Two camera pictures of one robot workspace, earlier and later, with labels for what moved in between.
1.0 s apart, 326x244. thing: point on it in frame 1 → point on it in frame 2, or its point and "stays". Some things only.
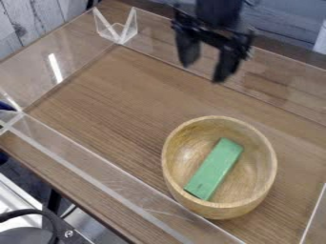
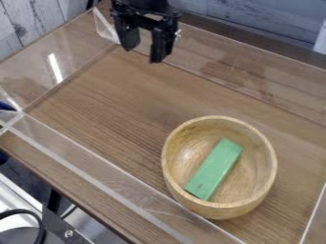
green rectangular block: (215, 170) stays
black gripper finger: (189, 48) → (129, 34)
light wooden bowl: (220, 164) stays
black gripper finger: (228, 64) → (162, 44)
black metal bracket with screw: (68, 235) stays
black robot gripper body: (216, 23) → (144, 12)
